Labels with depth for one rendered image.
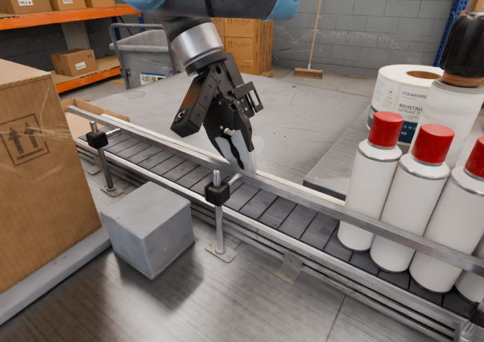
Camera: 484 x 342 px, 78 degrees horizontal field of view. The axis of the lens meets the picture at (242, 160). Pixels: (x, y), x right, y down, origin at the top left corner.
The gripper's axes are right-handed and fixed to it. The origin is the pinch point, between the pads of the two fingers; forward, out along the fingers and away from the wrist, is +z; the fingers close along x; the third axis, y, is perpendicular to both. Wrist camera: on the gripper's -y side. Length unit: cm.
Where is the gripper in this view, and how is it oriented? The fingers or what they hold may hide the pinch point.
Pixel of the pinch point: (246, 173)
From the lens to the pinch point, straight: 51.4
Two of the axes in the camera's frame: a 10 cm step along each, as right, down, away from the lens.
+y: 5.7, -4.3, 7.0
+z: 4.1, 8.9, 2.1
